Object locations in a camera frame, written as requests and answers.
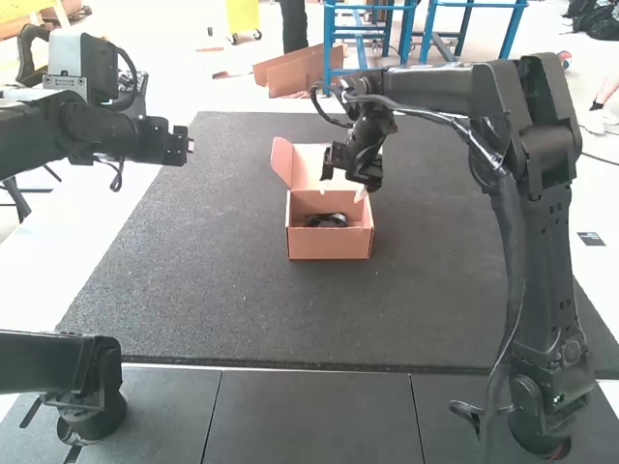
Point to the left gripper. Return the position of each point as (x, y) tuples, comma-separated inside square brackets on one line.
[(167, 145)]

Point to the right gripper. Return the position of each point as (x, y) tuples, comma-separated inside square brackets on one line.
[(360, 166)]

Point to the black square fan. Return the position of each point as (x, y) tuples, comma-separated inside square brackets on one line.
[(326, 221)]

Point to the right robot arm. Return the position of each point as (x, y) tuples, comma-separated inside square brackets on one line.
[(546, 241)]

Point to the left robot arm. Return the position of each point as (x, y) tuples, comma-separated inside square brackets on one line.
[(97, 130)]

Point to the cardboard box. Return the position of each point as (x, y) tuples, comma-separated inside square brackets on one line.
[(329, 241)]

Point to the flat cardboard pieces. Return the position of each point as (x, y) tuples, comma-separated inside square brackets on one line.
[(290, 72)]

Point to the black mat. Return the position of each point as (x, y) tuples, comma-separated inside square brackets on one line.
[(193, 290)]

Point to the yellow cart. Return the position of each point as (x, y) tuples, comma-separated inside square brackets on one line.
[(242, 17)]

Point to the person's legs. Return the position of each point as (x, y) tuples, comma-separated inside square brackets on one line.
[(294, 24)]

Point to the dark base panel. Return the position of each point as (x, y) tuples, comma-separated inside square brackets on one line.
[(445, 449), (314, 420), (159, 425)]

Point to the black card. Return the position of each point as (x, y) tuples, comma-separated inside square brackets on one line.
[(591, 238)]

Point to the black backpack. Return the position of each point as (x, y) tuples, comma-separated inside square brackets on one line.
[(597, 21)]

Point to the blue metal frame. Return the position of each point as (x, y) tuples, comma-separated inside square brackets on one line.
[(430, 29), (333, 48)]

